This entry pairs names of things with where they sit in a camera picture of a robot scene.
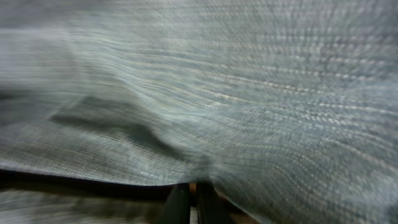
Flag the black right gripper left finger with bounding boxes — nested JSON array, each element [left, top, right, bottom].
[[155, 184, 190, 224]]

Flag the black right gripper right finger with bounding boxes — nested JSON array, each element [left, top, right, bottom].
[[196, 182, 236, 224]]

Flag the light blue denim shorts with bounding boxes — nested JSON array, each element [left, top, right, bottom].
[[1, 1, 397, 223]]

